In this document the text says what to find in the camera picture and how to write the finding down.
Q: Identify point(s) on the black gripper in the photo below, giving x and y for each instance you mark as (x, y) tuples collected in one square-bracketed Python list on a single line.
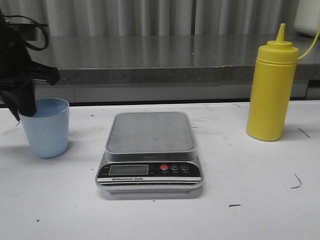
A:
[(16, 65)]

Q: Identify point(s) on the light blue plastic cup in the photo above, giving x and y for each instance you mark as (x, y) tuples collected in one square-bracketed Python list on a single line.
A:
[(47, 131)]

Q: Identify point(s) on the yellow squeeze bottle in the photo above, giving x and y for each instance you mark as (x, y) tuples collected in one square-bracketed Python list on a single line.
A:
[(273, 78)]

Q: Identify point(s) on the silver electronic kitchen scale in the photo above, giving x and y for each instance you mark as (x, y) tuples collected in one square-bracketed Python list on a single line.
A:
[(151, 153)]

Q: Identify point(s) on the grey steel counter shelf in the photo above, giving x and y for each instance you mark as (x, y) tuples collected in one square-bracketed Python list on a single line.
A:
[(151, 69)]

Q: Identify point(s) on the white container in background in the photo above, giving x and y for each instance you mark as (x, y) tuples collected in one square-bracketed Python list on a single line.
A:
[(307, 18)]

